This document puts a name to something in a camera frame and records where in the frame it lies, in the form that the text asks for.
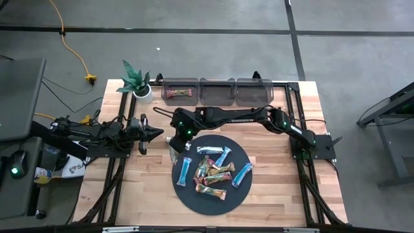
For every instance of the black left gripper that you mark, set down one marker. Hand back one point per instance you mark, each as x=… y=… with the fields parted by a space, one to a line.
x=143 y=136

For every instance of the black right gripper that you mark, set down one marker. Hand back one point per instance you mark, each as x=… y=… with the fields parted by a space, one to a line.
x=182 y=137

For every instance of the white and blue snack bar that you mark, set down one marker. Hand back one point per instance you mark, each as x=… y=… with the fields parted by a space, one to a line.
x=210 y=150

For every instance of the green blue orange granola bar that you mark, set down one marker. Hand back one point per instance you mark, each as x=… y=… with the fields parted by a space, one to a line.
x=211 y=191

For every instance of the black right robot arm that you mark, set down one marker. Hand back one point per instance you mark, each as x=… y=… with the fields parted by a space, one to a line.
x=233 y=115

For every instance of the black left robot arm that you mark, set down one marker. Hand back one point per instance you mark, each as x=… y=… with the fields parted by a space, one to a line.
x=97 y=131

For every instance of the grey translucent plastic bin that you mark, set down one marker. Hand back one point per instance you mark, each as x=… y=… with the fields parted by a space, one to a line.
x=255 y=95
x=168 y=102
x=216 y=94

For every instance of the snake plant in white pot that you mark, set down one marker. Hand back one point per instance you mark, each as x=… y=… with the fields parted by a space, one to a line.
x=144 y=95

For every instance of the yellow power plug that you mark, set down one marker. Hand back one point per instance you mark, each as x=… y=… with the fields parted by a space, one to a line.
x=86 y=120

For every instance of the round dark woven placemat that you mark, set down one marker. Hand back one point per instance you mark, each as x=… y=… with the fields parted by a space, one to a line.
x=223 y=207

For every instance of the white printed box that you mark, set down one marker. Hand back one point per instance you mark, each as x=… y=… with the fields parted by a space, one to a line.
x=76 y=168

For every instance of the yellow and white bottle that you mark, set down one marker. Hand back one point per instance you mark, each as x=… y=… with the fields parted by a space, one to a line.
x=42 y=174

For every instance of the dark grey laptop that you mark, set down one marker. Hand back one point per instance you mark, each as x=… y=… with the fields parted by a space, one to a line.
x=19 y=97

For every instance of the black computer mouse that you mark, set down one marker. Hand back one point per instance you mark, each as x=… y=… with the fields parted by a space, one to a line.
x=17 y=163

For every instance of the grey desk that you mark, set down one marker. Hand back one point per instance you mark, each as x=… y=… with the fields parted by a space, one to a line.
x=16 y=197

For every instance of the black metal stand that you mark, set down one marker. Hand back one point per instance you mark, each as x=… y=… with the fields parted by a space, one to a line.
x=388 y=129

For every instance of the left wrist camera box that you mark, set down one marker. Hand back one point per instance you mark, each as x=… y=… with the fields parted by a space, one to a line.
x=134 y=123

